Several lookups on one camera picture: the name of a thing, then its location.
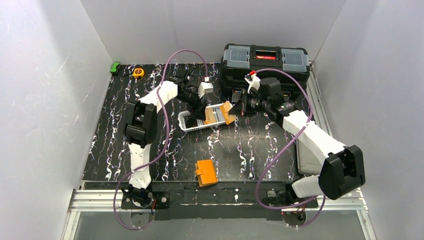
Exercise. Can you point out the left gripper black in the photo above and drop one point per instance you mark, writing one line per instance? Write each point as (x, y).
(199, 107)

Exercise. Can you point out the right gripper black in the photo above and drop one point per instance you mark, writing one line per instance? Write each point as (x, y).
(245, 103)

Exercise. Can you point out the orange credit card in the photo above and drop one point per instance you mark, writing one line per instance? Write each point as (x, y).
(225, 110)

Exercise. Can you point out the white plastic basket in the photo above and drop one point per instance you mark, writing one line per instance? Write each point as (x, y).
(187, 123)

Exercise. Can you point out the orange leather card holder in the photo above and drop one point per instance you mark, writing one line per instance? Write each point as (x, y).
(205, 172)

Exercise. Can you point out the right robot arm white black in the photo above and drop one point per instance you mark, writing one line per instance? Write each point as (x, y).
(341, 167)

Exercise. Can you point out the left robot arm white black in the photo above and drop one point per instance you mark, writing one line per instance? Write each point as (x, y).
(141, 124)

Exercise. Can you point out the white patterned card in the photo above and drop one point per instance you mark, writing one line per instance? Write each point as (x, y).
(210, 116)

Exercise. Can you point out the black red toolbox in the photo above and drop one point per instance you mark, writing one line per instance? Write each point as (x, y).
(239, 60)

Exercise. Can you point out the yellow tape measure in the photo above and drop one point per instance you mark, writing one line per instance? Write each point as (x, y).
(138, 73)

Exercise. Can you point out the grey plastic case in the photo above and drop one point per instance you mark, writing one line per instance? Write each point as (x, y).
(307, 163)

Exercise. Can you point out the green small object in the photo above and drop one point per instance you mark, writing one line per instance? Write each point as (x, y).
(114, 69)

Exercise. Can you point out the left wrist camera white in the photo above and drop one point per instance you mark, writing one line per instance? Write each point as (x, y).
(205, 87)

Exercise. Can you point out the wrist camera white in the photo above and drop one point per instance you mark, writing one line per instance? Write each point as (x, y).
(205, 87)
(253, 82)

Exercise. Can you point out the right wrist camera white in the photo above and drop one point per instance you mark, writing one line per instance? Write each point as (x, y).
(253, 82)

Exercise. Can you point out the aluminium right rail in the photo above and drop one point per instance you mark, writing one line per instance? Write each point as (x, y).
(320, 115)

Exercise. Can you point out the aluminium rail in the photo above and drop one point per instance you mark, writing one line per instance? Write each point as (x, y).
(92, 200)
(320, 115)

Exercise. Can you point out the aluminium front rail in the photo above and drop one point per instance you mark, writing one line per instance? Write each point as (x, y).
(92, 200)

